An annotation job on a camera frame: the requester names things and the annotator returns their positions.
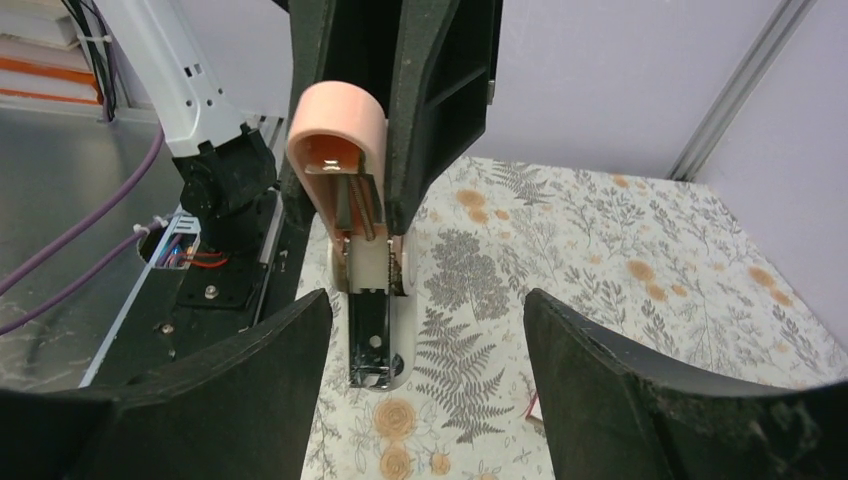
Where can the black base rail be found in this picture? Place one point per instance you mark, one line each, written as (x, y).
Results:
(173, 313)

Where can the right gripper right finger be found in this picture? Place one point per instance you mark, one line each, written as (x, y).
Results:
(615, 409)

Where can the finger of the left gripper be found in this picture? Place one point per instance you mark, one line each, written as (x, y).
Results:
(442, 85)
(309, 42)

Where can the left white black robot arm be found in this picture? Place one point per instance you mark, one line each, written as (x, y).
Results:
(187, 97)

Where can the pink stapler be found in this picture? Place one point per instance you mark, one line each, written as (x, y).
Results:
(338, 151)

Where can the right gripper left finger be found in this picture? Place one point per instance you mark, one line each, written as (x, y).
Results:
(239, 409)

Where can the red white staple box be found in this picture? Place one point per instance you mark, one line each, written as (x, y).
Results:
(533, 413)

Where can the floral patterned table mat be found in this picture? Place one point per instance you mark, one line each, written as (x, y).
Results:
(660, 262)

